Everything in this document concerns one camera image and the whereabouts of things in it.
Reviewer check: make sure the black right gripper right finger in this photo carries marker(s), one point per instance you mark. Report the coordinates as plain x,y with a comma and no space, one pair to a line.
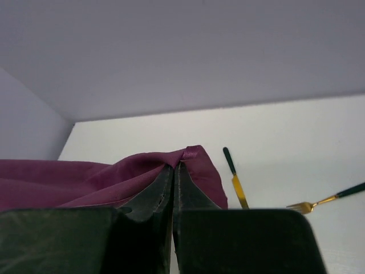
209,239

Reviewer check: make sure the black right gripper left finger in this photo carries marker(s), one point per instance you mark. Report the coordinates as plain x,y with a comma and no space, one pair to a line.
132,238

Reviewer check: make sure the purple cloth napkin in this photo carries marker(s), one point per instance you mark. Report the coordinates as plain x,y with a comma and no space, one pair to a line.
51,184

